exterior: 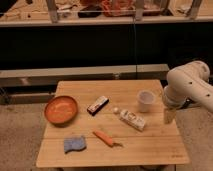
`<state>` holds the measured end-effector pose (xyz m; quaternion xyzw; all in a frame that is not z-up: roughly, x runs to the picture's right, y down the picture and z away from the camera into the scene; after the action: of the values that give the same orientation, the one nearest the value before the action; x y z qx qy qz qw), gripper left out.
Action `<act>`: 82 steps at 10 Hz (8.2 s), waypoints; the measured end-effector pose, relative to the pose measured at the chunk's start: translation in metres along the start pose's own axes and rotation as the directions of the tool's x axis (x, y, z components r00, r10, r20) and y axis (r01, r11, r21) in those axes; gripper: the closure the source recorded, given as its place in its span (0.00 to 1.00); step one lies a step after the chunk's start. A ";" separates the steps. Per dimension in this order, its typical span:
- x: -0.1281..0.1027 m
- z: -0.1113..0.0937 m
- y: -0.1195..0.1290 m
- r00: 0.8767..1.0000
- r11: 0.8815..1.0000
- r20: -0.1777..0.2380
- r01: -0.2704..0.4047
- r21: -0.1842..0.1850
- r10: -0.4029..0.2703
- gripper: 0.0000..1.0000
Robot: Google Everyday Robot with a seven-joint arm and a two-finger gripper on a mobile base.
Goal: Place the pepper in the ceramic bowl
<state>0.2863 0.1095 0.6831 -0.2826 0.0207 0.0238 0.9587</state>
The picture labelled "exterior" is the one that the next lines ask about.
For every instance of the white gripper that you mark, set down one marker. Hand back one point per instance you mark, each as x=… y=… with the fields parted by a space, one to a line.
x=169 y=115

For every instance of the orange pepper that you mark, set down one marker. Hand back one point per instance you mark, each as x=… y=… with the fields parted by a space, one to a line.
x=106 y=139

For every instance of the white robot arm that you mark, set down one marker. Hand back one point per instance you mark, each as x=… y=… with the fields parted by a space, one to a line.
x=188 y=81

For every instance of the orange ceramic bowl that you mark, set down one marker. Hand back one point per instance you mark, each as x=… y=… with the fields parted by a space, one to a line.
x=61 y=110

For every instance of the translucent plastic cup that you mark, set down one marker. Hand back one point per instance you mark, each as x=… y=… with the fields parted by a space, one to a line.
x=145 y=100

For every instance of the white tube with label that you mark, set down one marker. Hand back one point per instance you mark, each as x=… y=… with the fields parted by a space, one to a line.
x=130 y=118

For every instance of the dark rectangular snack bar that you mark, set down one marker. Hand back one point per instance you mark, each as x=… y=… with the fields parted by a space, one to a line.
x=99 y=103

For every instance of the wooden folding table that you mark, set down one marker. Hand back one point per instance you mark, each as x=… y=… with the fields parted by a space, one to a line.
x=157 y=144

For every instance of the blue sponge cloth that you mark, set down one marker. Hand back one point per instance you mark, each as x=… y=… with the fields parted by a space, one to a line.
x=74 y=144

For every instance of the cluttered wooden shelf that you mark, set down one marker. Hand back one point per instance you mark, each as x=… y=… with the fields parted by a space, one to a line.
x=23 y=13

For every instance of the grey metal bench rail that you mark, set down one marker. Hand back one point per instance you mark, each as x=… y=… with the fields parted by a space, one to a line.
x=51 y=76

